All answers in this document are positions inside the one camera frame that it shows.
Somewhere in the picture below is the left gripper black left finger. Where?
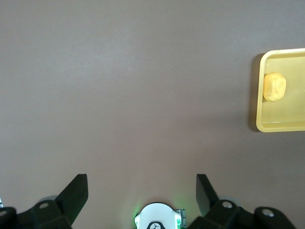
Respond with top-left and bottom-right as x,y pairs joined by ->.
30,174 -> 89,229

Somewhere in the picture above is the yellow potato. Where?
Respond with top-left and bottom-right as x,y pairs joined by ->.
263,71 -> 287,103

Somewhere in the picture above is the yellow plastic tray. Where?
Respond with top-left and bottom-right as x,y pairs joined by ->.
255,47 -> 305,133

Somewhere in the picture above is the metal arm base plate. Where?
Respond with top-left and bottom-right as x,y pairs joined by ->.
173,208 -> 187,229

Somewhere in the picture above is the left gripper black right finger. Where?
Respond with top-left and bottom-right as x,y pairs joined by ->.
188,174 -> 240,229

